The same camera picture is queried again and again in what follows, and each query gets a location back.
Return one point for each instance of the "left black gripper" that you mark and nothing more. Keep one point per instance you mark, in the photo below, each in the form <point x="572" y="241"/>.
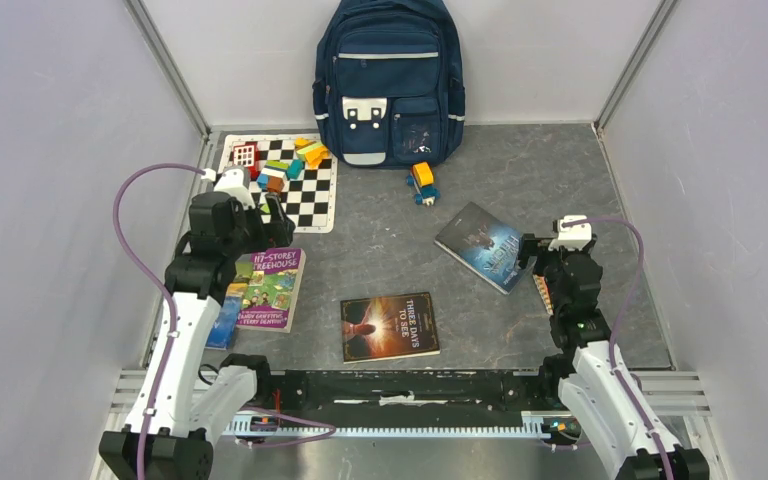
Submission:
<point x="274" y="234"/>

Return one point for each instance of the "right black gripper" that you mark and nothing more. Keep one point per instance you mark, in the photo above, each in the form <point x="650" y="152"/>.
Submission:
<point x="529" y="246"/>

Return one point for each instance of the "blue dark fantasy book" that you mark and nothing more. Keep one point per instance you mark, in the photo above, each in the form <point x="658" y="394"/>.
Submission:
<point x="485" y="245"/>

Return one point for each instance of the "navy blue student backpack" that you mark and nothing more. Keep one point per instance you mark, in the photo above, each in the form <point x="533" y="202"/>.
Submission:
<point x="388" y="87"/>

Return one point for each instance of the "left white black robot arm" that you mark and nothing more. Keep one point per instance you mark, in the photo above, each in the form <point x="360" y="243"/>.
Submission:
<point x="169" y="432"/>

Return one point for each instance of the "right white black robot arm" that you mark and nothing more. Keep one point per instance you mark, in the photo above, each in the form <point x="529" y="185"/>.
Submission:
<point x="588" y="375"/>

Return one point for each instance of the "orange spiral notepad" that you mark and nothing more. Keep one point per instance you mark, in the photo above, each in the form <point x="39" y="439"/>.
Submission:
<point x="544" y="292"/>

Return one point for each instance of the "purple Treehouse book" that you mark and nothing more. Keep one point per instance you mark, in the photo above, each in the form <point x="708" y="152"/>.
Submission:
<point x="272" y="282"/>

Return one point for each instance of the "blue brown toy blocks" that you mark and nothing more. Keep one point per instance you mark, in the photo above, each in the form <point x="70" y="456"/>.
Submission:
<point x="275" y="174"/>

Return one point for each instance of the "red grid toy block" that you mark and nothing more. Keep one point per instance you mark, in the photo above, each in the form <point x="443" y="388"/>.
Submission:
<point x="245" y="155"/>

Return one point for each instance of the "black white checkered mat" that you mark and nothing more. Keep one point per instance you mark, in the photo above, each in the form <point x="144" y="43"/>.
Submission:
<point x="308" y="200"/>

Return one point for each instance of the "yellow orange toy blocks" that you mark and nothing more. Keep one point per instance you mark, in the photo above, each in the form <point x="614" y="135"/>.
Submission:
<point x="311" y="153"/>

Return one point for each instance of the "Three Days To See book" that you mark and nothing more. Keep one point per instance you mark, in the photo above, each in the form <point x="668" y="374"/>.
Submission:
<point x="388" y="327"/>

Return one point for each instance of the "yellow blue toy truck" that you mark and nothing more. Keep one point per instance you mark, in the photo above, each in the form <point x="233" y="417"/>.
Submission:
<point x="421" y="179"/>

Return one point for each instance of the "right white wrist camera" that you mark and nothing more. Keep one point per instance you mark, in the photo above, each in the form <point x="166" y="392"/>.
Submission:
<point x="572" y="232"/>

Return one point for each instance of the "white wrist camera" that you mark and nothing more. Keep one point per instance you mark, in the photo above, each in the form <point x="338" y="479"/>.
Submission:
<point x="234" y="181"/>
<point x="572" y="232"/>

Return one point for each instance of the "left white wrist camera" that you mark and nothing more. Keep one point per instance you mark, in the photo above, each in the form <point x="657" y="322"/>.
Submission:
<point x="234" y="181"/>

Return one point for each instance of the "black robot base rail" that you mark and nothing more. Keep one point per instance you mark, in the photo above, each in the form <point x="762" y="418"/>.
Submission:
<point x="409" y="398"/>

